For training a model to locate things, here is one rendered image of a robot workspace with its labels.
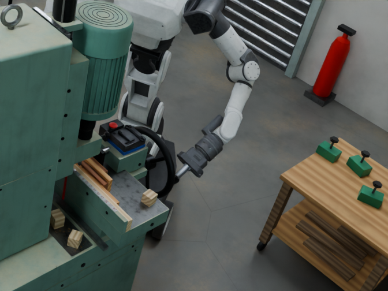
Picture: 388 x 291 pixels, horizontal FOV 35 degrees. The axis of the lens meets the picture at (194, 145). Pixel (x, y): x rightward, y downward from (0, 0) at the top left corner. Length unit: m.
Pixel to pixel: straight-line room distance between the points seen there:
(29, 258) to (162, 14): 1.00
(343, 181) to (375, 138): 1.53
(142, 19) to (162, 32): 0.09
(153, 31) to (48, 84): 0.88
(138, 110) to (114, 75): 1.12
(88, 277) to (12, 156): 0.62
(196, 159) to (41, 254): 0.71
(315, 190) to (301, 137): 1.34
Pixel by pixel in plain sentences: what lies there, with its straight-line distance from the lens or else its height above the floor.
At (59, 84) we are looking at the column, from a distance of 1.60.
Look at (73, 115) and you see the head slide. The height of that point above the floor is 1.24.
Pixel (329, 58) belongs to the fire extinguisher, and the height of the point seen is 0.36.
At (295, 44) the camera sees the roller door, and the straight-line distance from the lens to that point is 4.80.
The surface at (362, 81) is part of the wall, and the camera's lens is 4.69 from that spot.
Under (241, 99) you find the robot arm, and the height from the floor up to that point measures 1.05.
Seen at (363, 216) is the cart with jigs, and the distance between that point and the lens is 2.96.
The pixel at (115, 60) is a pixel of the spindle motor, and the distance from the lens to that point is 1.73.
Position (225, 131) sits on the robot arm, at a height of 0.97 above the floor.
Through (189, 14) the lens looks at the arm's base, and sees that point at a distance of 2.32.
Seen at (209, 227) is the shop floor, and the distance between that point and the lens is 3.32.
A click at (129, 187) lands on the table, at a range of 2.07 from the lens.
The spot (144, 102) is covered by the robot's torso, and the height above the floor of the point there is 0.70.
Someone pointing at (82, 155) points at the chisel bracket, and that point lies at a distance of 1.97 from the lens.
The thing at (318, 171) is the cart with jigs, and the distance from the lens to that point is 3.09.
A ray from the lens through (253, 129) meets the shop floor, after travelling 4.15.
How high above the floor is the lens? 2.29
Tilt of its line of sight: 37 degrees down
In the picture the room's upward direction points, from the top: 17 degrees clockwise
